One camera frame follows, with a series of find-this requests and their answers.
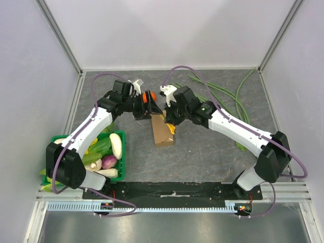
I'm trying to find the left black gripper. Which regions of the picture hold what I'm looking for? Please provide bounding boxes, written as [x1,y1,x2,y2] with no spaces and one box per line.
[122,90,163,120]

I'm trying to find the yellow utility knife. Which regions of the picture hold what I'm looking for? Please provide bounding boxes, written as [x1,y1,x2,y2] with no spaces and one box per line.
[161,114,176,135]

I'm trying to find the brown cardboard express box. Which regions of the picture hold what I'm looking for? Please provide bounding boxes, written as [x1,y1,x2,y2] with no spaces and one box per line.
[151,114,174,148]

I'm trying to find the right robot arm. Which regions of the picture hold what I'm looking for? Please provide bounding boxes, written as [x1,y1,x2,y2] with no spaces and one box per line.
[160,85,292,199]

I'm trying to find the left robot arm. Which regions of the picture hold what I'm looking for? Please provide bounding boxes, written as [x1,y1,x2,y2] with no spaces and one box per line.
[46,79,162,199]

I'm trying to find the small orange pumpkin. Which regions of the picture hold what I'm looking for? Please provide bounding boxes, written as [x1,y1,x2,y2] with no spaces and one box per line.
[142,91,157,103]

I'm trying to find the white eggplant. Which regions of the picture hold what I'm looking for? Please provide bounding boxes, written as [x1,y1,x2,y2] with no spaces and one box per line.
[109,133,123,159]

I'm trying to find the bunch of long green beans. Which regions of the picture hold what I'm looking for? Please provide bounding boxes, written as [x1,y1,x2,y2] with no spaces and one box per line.
[172,67,256,125]

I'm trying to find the green leafy vegetable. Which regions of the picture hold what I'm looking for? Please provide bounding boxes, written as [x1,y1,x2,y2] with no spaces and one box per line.
[82,122,114,166]

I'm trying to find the purple onion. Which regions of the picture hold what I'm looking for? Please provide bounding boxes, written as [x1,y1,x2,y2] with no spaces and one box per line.
[102,155,117,170]

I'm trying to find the green plastic basket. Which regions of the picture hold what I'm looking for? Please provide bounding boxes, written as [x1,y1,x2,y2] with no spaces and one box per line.
[51,131,126,181]

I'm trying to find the white mushroom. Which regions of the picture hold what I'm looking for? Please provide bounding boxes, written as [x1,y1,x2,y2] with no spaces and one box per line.
[85,159,102,171]

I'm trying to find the green lettuce leaf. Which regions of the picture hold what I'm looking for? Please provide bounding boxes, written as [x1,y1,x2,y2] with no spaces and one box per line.
[235,142,247,151]

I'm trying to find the white corn cob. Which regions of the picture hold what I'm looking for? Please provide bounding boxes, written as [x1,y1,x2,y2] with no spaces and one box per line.
[54,138,67,145]

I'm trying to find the green celery stalk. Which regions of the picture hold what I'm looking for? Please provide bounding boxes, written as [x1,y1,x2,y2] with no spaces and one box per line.
[39,169,53,192]

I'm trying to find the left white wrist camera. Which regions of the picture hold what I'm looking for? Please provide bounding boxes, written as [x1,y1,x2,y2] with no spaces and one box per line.
[128,78,144,97]

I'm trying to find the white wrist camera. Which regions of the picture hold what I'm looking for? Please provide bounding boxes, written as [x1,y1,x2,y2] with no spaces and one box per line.
[160,85,177,107]
[128,78,144,97]

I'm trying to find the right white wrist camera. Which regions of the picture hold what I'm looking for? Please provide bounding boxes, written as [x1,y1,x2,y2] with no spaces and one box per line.
[160,85,177,107]

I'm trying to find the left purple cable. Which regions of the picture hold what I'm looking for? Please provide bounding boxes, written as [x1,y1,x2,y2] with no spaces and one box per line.
[51,72,138,218]

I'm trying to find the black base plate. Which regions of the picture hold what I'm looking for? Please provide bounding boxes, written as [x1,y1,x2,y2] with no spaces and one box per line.
[99,181,263,201]

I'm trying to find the grey slotted cable duct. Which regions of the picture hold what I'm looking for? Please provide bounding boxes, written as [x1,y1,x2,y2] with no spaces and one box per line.
[47,200,237,213]

